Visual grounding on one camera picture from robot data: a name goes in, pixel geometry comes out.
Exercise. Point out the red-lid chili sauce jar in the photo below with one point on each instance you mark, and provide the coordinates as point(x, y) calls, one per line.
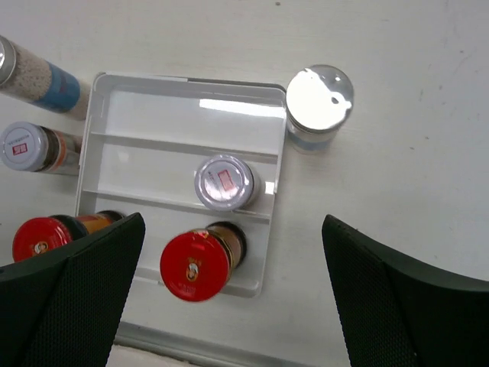
point(197, 264)
point(42, 234)

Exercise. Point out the tall silver-capped shaker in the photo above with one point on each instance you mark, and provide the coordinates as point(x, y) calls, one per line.
point(27, 77)
point(319, 100)

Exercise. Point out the right tall silver-capped shaker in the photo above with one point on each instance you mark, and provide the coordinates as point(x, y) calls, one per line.
point(319, 100)

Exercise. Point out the white divided organizer tray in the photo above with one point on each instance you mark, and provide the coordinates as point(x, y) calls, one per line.
point(144, 140)

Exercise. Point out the short white-lid jar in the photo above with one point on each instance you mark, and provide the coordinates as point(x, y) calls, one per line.
point(226, 183)
point(35, 148)

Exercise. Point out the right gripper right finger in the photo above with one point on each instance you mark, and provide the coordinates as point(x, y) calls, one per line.
point(396, 310)

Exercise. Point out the left tall silver-capped shaker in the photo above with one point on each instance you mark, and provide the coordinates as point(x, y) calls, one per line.
point(27, 77)

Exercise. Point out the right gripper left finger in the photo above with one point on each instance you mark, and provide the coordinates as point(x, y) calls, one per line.
point(63, 308)

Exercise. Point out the aluminium front rail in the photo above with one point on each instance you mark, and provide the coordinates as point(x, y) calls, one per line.
point(190, 350)

